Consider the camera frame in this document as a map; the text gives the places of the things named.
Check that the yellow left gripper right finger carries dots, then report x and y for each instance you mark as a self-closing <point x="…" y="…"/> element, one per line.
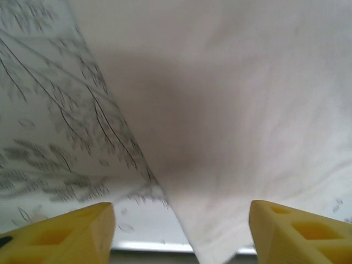
<point x="302" y="242"/>

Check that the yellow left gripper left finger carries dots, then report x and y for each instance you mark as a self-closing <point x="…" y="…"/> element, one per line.
<point x="55" y="242"/>

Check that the white t-shirt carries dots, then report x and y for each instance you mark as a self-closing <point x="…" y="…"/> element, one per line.
<point x="233" y="82"/>

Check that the floral patterned tablecloth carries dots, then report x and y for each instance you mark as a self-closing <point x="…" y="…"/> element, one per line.
<point x="41" y="110"/>

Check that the aluminium frame rail with grooves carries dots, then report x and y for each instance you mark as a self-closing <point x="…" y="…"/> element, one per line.
<point x="151" y="255"/>

